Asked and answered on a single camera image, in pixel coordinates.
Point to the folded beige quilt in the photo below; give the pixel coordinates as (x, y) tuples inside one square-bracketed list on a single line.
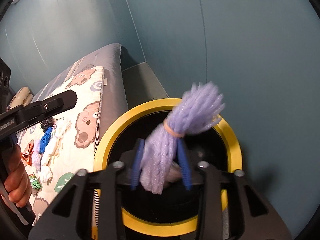
[(22, 97)]

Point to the cartoon bear quilted blanket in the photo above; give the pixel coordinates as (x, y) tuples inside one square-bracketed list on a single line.
[(63, 165)]

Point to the white tissue bundle pink band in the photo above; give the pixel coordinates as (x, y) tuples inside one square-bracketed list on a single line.
[(60, 127)]

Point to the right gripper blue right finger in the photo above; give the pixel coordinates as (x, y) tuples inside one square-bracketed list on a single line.
[(184, 164)]

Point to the green snack wrapper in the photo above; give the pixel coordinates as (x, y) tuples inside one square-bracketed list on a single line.
[(35, 183)]

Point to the small black plastic bag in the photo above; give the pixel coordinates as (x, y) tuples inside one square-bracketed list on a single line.
[(47, 123)]

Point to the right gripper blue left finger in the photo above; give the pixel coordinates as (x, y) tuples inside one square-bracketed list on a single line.
[(135, 168)]

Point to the orange foil snack wrapper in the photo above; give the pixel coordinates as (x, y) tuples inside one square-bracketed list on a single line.
[(26, 156)]

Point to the person left hand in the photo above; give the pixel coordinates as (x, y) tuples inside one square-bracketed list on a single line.
[(17, 183)]

